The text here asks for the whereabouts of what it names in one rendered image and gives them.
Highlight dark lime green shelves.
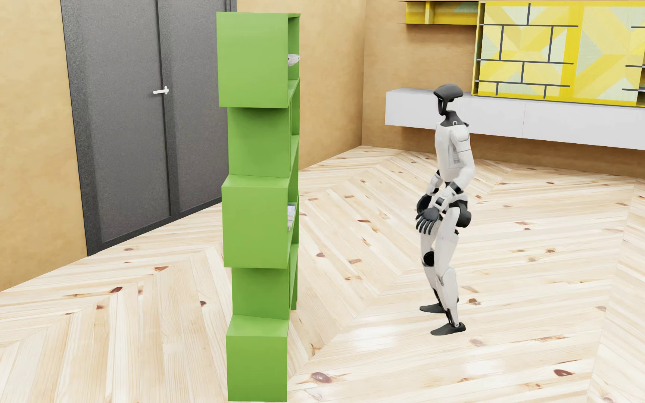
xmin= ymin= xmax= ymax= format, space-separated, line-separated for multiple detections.
xmin=216 ymin=12 xmax=301 ymax=403

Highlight robot right leg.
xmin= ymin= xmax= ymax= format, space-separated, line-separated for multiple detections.
xmin=419 ymin=219 xmax=450 ymax=314

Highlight robot leg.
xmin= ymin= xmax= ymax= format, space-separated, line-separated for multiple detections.
xmin=419 ymin=219 xmax=450 ymax=314
xmin=430 ymin=199 xmax=473 ymax=337

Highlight robot left leg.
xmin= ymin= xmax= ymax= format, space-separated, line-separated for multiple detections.
xmin=430 ymin=199 xmax=473 ymax=337

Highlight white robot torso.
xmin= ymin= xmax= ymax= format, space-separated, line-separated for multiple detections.
xmin=434 ymin=114 xmax=476 ymax=194

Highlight black robot head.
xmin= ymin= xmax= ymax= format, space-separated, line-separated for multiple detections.
xmin=433 ymin=84 xmax=464 ymax=117

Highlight dark grey double door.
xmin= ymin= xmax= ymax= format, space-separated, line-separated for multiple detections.
xmin=60 ymin=0 xmax=237 ymax=256

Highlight white floating wall cabinet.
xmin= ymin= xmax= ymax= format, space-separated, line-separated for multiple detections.
xmin=384 ymin=88 xmax=645 ymax=154

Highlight small yellow wall shelf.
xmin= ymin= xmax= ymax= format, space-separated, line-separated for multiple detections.
xmin=400 ymin=0 xmax=479 ymax=26

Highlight yellow patterned wall shelf unit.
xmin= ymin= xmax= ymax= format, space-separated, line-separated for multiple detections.
xmin=471 ymin=0 xmax=645 ymax=110

